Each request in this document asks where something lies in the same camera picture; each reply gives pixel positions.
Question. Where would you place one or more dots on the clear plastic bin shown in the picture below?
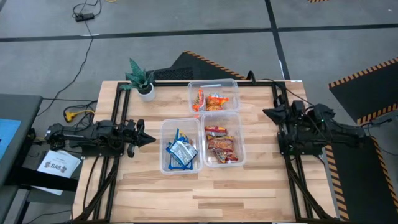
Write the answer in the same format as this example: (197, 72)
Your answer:
(217, 85)
(166, 130)
(239, 130)

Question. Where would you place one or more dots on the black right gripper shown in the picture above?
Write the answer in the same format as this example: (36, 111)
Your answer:
(290, 112)

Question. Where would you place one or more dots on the white printed paper sheet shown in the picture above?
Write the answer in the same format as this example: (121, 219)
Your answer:
(59, 163)

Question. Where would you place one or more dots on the black aluminium table frame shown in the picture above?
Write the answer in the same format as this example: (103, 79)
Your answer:
(261, 83)

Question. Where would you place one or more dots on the black mat with striped edge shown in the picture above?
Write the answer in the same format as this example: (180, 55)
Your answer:
(357, 180)
(199, 67)
(318, 1)
(367, 93)

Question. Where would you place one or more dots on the blue panel on desk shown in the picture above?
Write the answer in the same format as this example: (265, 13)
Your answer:
(7, 137)

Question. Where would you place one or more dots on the black desk foot bar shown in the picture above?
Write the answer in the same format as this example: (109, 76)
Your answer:
(46, 182)

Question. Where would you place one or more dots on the orange Maruchan noodle packet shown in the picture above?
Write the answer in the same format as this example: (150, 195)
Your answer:
(198, 100)
(216, 101)

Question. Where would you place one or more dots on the green plant in white pot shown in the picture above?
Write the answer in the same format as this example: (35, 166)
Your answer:
(146, 93)

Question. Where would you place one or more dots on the grey floor stand leg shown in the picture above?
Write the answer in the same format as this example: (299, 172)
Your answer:
(385, 118)

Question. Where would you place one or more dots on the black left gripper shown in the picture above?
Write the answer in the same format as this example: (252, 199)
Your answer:
(134, 137)

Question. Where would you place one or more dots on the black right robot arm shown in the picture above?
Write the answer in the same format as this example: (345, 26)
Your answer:
(329, 130)

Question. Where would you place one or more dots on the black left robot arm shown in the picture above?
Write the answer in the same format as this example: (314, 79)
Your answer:
(90, 135)

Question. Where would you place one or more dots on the grey side desk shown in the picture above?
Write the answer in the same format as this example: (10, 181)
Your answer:
(18, 109)

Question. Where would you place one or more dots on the black power adapter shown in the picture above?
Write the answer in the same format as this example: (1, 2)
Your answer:
(84, 16)

